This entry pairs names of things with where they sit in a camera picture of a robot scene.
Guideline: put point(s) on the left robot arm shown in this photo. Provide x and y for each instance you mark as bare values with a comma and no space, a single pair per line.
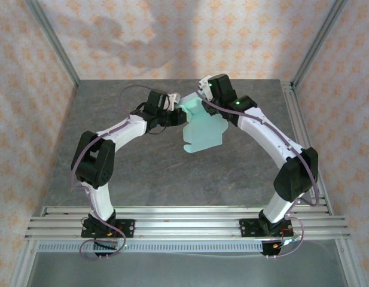
97,197

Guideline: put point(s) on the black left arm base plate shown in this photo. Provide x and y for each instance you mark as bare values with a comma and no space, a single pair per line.
127,228

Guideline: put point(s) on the aluminium side rail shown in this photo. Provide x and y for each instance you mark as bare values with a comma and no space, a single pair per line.
298,119

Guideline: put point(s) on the mint green paper box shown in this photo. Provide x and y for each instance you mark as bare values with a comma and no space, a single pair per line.
202,134

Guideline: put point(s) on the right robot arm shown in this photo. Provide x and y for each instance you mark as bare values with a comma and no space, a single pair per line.
280,206

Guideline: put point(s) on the aluminium mounting rails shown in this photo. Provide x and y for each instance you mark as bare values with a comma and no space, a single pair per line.
187,224

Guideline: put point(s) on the aluminium frame post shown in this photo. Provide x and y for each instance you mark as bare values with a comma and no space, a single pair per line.
54,42
318,42
350,263
22,263

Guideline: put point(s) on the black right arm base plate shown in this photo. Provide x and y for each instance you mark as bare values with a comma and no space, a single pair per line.
248,228

